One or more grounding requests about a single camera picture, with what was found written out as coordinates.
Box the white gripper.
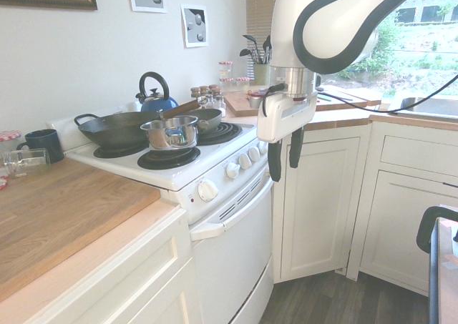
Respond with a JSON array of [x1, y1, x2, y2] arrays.
[[256, 87, 318, 182]]

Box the white oven control knob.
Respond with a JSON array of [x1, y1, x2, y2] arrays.
[[198, 180, 219, 202]]

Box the white oven door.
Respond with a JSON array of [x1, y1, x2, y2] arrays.
[[190, 170, 275, 324]]

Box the white corner cabinet door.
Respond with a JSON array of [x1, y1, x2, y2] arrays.
[[272, 124, 371, 285]]

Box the wooden cutting board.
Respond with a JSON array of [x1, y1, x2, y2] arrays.
[[222, 89, 369, 118]]

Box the green utensil holder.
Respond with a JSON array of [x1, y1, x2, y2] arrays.
[[253, 63, 271, 87]]

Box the white electric stove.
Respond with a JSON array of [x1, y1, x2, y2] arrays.
[[45, 102, 275, 324]]

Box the tall jar red checkered lid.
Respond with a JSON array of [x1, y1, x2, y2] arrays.
[[218, 61, 234, 83]]

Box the black kitchen utensils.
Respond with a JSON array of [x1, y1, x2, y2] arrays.
[[239, 34, 273, 66]]

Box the stainless steel saucepan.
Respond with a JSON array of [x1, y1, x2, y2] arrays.
[[140, 115, 200, 149]]

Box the white cabinet under sink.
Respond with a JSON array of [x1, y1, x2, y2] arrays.
[[346, 121, 458, 298]]

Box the wooden window blind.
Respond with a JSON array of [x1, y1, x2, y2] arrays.
[[245, 0, 287, 59]]

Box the stainless steel sink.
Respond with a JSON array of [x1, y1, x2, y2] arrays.
[[397, 96, 458, 117]]

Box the black wok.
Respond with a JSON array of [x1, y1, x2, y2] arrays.
[[74, 111, 162, 149]]

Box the white cabinet beside stove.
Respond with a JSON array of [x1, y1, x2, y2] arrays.
[[10, 206, 203, 324]]

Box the large wooden countertop board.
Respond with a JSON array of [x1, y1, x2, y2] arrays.
[[0, 157, 161, 303]]

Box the dark blue mug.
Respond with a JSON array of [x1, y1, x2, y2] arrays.
[[16, 128, 65, 165]]

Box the clear glass jar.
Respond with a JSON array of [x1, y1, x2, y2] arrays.
[[2, 147, 52, 180]]

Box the jar with red checkered lid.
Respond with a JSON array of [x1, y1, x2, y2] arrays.
[[0, 129, 23, 157]]

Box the dark frying pan wooden handle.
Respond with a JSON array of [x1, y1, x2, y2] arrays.
[[159, 99, 223, 136]]

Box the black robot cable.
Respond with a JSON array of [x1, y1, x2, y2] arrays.
[[316, 74, 458, 115]]

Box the blue kettle black handle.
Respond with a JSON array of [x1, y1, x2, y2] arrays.
[[135, 71, 179, 113]]

